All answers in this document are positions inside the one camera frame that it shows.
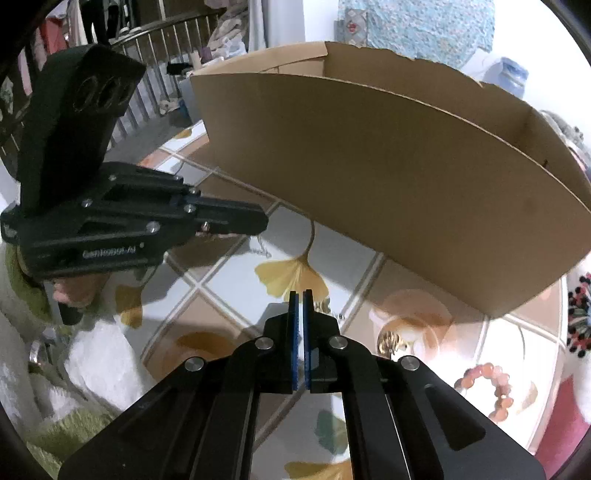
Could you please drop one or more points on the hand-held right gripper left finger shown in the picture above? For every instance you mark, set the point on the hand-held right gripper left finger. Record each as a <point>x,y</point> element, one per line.
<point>294,341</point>

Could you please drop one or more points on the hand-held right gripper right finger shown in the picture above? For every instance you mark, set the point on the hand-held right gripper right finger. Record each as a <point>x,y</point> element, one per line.
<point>308,341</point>

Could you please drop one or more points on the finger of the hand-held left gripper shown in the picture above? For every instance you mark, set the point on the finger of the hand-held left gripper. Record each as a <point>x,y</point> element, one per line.
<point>231,219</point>
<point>152,180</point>

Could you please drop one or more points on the brown cardboard box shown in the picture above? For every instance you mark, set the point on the brown cardboard box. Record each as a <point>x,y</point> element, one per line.
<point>369,161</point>

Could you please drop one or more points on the person's left forearm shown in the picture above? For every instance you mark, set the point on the person's left forearm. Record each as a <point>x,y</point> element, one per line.
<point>92,364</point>

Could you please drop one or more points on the person's left hand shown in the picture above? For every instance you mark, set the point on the person's left hand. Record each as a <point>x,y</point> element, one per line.
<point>76,293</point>

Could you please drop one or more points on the grey storage box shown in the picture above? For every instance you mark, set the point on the grey storage box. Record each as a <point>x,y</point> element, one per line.
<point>189,99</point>

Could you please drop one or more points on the row of hanging clothes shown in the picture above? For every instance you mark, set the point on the row of hanging clothes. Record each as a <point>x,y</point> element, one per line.
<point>51,37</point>

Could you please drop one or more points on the metal railing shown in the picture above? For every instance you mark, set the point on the metal railing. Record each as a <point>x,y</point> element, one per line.
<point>152,31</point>

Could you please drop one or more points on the light blue patterned cloth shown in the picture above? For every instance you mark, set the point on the light blue patterned cloth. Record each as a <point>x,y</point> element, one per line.
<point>415,23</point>

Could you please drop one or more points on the pink floral blanket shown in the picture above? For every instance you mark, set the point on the pink floral blanket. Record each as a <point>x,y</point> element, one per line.
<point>579,323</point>

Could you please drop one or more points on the blue water jug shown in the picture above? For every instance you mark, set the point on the blue water jug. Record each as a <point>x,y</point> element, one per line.
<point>510,76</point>

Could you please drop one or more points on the grey quilt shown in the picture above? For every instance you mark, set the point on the grey quilt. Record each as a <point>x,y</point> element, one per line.
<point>565,134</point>

